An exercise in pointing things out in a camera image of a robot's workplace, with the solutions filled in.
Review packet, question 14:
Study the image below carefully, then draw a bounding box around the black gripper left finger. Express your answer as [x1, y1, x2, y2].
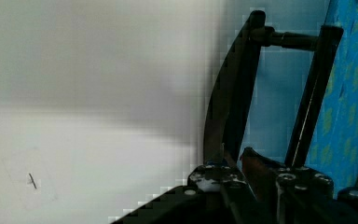
[111, 164, 260, 224]

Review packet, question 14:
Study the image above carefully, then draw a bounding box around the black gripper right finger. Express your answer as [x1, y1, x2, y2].
[241, 147, 358, 224]

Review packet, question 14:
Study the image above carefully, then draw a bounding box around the blue glass oven door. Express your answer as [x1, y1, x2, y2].
[218, 0, 358, 190]

